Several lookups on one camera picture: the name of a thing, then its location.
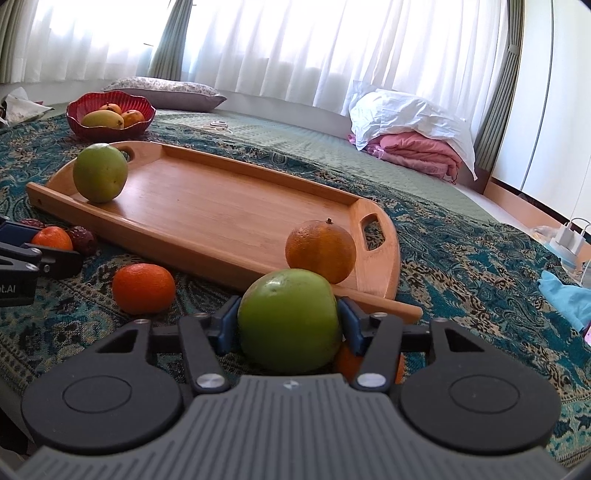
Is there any crumpled white paper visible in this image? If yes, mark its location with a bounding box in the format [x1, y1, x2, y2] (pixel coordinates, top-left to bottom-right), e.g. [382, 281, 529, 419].
[0, 88, 55, 127]

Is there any white wardrobe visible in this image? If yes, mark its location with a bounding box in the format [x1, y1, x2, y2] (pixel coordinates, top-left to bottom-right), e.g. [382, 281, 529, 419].
[489, 0, 591, 217]

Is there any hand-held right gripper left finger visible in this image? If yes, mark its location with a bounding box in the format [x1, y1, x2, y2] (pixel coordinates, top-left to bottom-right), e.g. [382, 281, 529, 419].
[95, 295, 243, 396]

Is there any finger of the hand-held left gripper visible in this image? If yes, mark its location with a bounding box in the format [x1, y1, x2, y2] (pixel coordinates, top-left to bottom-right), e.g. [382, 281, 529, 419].
[0, 244, 85, 280]
[0, 215, 47, 247]

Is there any teal patterned blanket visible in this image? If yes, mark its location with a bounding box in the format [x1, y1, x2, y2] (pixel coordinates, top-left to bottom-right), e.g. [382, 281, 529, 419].
[0, 113, 591, 467]

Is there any floral grey pillow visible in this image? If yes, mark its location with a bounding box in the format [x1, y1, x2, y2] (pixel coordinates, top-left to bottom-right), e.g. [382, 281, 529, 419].
[102, 76, 228, 112]

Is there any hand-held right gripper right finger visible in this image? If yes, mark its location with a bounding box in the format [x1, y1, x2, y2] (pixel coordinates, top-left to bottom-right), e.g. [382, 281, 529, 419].
[337, 298, 485, 394]

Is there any red ribbed glass bowl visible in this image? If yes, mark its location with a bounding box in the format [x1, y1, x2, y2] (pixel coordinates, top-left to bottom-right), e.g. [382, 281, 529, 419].
[66, 90, 156, 141]

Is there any folded pink blanket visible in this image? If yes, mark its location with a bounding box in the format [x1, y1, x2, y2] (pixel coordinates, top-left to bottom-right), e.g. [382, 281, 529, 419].
[347, 130, 464, 184]

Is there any dull orange with stem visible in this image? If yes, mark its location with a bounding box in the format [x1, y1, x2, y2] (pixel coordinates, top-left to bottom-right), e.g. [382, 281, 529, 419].
[285, 218, 357, 284]

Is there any green curtain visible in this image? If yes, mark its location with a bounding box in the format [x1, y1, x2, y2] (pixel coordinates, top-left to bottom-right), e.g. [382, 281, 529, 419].
[0, 0, 33, 84]
[148, 0, 190, 81]
[475, 0, 527, 178]

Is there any green quilted bed cover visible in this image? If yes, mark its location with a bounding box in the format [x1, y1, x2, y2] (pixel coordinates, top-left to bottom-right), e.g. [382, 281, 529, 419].
[44, 104, 495, 222]

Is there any yellow mango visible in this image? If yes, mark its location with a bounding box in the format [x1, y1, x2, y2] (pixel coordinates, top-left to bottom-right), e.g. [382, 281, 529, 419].
[82, 110, 125, 130]

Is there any light blue cloth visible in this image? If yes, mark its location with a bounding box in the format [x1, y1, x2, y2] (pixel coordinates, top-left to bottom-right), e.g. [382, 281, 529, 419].
[538, 270, 591, 333]

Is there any white crumpled duvet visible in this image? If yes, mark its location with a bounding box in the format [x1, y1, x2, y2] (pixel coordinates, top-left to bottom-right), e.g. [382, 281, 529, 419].
[347, 80, 478, 181]

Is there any white sheer curtain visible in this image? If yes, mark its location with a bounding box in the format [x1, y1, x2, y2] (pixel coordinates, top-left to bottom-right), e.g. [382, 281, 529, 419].
[182, 0, 509, 121]
[23, 0, 174, 86]

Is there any wooden serving tray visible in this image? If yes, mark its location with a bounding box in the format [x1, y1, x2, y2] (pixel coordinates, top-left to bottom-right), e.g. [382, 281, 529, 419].
[25, 141, 423, 324]

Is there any small green apple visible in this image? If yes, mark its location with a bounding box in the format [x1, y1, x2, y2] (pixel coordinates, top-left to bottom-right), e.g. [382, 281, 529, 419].
[237, 268, 343, 374]

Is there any white charger plug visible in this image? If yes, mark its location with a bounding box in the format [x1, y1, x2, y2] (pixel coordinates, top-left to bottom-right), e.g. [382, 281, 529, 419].
[554, 219, 591, 259]

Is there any bright orange mandarin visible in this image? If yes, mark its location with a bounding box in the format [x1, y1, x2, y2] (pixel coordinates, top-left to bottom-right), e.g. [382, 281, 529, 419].
[112, 263, 177, 315]
[31, 226, 75, 252]
[333, 344, 404, 385]

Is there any large green apple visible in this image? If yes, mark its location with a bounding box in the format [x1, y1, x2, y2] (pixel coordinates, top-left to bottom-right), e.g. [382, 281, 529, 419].
[72, 143, 129, 204]

